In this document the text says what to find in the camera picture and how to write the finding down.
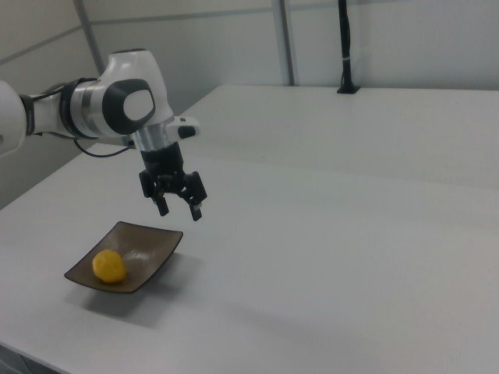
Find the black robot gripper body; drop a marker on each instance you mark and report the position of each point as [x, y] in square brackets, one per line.
[163, 161]

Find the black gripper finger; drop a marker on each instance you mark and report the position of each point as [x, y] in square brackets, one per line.
[161, 206]
[197, 204]

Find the yellow lemon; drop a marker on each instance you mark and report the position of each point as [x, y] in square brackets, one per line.
[109, 267]

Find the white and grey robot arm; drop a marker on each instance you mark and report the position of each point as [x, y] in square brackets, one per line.
[117, 101]

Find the brown square ceramic plate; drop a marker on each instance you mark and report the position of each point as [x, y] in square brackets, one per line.
[150, 249]

